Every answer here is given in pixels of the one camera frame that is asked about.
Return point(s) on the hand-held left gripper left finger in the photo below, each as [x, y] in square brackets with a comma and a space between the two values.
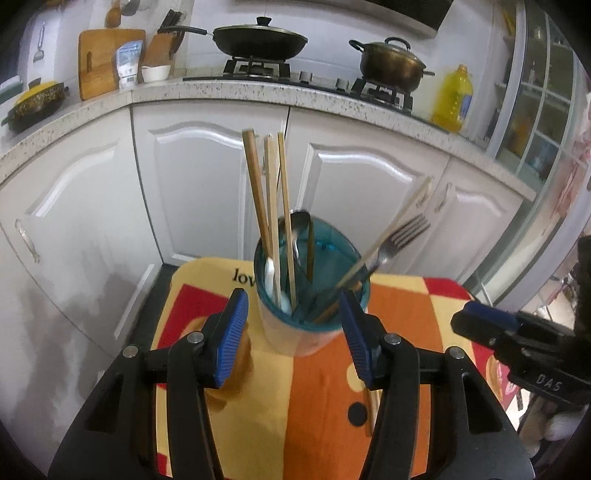
[233, 341]

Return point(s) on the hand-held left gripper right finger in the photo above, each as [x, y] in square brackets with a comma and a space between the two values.
[358, 341]

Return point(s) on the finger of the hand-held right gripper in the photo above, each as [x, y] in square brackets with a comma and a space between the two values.
[491, 314]
[475, 332]

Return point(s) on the floral ceramic utensil holder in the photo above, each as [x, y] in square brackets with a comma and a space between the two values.
[323, 323]

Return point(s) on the light wooden chopstick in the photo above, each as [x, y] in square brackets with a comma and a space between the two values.
[371, 408]
[285, 198]
[272, 203]
[257, 194]
[397, 221]

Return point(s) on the metal fork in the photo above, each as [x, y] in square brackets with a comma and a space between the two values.
[395, 247]

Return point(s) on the dark brown chopstick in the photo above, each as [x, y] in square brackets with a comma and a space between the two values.
[310, 251]

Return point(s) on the dark spoon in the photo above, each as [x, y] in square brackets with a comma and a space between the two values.
[300, 224]

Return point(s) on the white fluffy cloth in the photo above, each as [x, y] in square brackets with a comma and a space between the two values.
[556, 424]

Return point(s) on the white ceramic spoon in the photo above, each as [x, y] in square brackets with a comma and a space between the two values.
[270, 277]

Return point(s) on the orange yellow red printed blanket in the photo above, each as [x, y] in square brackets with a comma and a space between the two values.
[314, 415]

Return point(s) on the white cabinet door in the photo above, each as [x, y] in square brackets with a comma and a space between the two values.
[351, 194]
[83, 207]
[198, 194]
[485, 221]

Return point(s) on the glass sliding door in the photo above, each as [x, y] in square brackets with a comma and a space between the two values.
[531, 115]

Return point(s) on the yellow oil bottle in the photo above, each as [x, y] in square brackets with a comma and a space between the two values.
[455, 99]

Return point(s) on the black gas stove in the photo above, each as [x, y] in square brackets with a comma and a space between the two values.
[323, 85]

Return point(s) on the bronze cooking pot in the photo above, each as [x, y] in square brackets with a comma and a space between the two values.
[392, 67]

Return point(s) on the speckled kitchen countertop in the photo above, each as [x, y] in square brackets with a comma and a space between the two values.
[69, 120]

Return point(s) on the white bowl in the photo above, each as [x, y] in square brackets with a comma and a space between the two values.
[156, 73]

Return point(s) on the white blue packet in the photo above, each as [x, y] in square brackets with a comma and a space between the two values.
[128, 64]

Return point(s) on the wooden knife block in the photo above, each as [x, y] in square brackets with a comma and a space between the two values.
[159, 50]

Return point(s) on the black wok with lid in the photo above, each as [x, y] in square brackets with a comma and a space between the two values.
[258, 41]

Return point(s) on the wooden cutting board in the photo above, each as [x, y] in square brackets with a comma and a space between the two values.
[99, 64]

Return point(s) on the black pot yellow lid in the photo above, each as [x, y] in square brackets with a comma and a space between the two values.
[32, 104]

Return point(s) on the black range hood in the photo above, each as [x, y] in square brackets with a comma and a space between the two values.
[406, 11]

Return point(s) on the wooden spatula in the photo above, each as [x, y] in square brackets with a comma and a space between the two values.
[113, 16]

